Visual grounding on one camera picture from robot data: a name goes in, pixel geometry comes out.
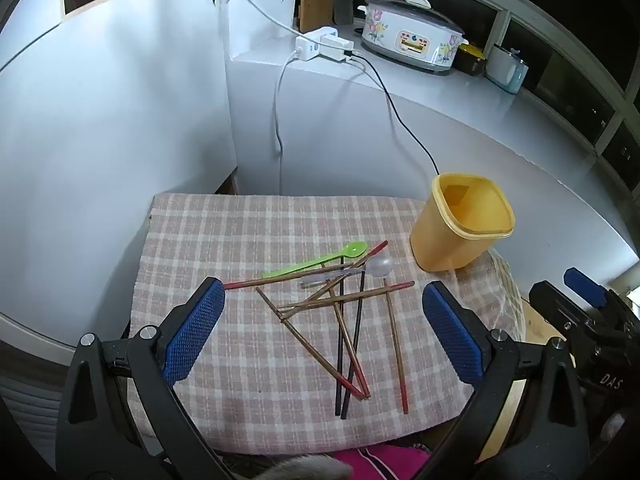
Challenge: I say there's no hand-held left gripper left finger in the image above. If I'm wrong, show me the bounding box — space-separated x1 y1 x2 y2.
56 276 236 480

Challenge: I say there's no white power strip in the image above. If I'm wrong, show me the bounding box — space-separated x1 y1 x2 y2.
294 26 353 63

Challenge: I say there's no white lace cloth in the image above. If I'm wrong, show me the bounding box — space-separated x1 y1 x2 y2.
480 247 523 341

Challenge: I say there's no yellow plastic container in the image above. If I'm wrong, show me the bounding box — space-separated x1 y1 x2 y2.
410 173 516 272

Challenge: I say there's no pink checked cloth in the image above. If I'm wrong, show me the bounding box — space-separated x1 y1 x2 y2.
127 192 526 456

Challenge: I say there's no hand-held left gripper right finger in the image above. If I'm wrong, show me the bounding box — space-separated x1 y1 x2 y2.
421 281 601 480

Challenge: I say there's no black chopstick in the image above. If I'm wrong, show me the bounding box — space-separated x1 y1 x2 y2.
341 270 367 420
334 259 347 406

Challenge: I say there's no black power cable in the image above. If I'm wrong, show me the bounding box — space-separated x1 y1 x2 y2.
350 52 442 177

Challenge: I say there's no black pot with yellow lid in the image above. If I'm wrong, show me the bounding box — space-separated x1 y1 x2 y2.
452 42 488 77

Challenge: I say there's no grey furry object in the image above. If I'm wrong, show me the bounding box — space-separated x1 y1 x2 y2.
250 452 353 480

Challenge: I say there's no grey ribbed panel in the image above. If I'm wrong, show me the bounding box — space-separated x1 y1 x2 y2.
0 360 166 480

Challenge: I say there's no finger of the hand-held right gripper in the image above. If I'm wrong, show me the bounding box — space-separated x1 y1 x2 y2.
529 281 608 346
563 267 640 326

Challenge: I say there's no green plastic spoon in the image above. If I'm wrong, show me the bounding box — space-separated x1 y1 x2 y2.
261 241 368 279

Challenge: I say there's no thin dark cable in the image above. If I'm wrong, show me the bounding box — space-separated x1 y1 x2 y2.
0 22 63 73

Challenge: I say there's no white and blue mug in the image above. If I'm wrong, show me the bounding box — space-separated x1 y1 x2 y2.
486 44 530 94

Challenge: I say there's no pink garment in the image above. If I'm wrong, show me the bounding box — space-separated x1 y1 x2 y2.
330 444 431 480

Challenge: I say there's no white power cable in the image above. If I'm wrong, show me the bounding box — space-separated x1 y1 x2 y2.
272 52 301 195

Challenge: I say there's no white-framed window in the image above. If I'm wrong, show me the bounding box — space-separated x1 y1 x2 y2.
350 0 640 196

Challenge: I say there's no clear plastic spoon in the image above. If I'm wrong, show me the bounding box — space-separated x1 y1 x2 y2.
300 255 395 288

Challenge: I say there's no floral white slow cooker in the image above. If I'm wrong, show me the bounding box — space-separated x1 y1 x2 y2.
356 0 470 75

